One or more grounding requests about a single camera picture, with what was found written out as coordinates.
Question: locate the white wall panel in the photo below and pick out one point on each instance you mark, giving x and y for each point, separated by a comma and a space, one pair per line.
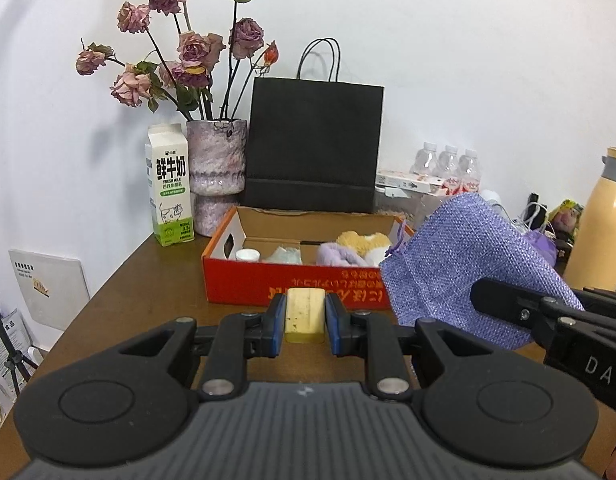
50, 287

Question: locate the clear water bottle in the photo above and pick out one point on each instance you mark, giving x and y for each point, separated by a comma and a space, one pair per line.
449, 162
425, 160
470, 172

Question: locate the flat white carton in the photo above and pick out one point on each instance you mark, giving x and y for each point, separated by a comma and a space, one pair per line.
413, 181

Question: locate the purple tissue pack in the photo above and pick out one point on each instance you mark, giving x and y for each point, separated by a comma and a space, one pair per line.
540, 245

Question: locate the orange cardboard box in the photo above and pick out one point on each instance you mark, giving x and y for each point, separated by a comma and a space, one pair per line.
248, 285

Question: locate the small white desk fan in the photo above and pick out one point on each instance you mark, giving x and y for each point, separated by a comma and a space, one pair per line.
490, 199

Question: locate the purple fluffy wristband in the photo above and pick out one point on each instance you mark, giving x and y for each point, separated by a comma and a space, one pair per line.
335, 254

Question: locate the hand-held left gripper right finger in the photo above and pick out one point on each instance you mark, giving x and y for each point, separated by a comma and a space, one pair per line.
333, 325

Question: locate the yellow thermos jug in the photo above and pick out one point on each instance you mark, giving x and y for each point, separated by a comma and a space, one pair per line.
600, 225

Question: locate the yellow rectangular block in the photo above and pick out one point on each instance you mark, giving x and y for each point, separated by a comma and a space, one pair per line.
304, 312

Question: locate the white green milk carton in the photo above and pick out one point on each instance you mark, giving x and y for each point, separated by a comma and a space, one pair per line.
170, 185

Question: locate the clear container of seeds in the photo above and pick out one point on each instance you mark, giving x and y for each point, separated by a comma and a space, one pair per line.
403, 207

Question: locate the dried pink rose bouquet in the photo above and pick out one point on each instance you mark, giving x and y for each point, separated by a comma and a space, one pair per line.
192, 55

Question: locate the black studio light stand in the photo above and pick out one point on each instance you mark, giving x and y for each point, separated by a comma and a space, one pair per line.
10, 355

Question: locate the purple mottled vase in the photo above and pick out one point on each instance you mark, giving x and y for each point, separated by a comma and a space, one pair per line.
215, 170

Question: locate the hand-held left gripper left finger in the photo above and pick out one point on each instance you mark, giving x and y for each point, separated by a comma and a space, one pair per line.
279, 325

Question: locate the white bottle cap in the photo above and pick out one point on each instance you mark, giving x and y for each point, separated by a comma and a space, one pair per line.
247, 255

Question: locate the iridescent wrapper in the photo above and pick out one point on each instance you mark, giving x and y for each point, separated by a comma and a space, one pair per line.
284, 255

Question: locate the black charger plug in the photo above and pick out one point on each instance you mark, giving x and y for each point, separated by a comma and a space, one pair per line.
533, 202

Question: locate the colourful snack packet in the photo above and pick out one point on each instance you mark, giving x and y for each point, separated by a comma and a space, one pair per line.
565, 217

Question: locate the black paper bag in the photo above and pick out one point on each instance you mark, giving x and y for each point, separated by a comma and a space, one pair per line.
313, 145

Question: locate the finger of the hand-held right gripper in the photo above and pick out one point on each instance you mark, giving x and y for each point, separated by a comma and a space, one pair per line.
503, 305

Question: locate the white and yellow plush toy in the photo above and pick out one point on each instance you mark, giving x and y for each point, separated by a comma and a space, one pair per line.
365, 245

